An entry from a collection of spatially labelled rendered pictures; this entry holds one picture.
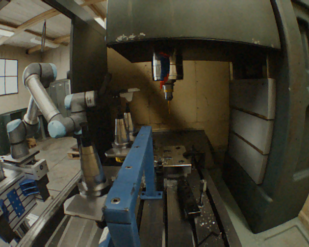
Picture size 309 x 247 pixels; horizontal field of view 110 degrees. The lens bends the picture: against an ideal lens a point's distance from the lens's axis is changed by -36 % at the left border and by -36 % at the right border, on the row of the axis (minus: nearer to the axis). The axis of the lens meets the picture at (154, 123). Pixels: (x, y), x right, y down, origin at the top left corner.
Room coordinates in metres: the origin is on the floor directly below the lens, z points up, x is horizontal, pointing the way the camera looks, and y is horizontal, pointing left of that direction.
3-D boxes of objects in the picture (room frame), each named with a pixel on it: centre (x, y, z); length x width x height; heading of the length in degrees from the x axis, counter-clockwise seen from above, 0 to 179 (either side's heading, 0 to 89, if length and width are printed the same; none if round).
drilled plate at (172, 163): (0.89, -0.07, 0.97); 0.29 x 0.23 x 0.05; 177
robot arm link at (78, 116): (0.72, 0.37, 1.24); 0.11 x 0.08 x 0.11; 163
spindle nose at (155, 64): (0.83, -0.08, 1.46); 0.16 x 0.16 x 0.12
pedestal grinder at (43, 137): (4.60, 3.86, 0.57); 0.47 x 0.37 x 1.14; 147
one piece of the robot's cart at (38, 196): (0.75, 0.93, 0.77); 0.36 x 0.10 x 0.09; 87
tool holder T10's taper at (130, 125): (0.56, 0.09, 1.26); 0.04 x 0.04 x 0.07
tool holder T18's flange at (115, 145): (0.45, 0.10, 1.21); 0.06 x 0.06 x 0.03
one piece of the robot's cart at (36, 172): (0.76, 0.92, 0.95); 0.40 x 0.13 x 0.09; 87
